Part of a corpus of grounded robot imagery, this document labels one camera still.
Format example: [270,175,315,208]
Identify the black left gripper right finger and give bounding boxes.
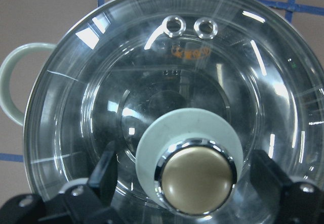
[250,150,323,223]

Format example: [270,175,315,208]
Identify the pale green cooking pot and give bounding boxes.
[0,0,324,224]

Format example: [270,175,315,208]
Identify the glass pot lid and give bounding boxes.
[24,0,323,223]

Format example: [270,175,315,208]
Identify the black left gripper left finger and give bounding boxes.
[1,141,119,223]

